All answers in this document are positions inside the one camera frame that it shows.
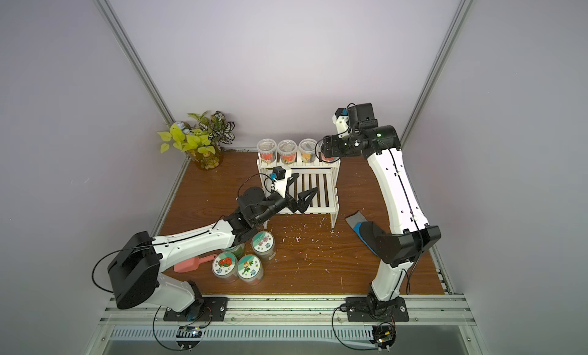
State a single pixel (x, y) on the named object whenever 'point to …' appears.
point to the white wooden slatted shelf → (301, 188)
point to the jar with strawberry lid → (225, 267)
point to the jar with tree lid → (238, 250)
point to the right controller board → (383, 336)
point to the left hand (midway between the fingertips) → (310, 183)
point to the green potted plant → (202, 140)
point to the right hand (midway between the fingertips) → (333, 140)
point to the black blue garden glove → (379, 241)
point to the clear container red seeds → (267, 149)
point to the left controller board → (188, 337)
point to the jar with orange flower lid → (249, 269)
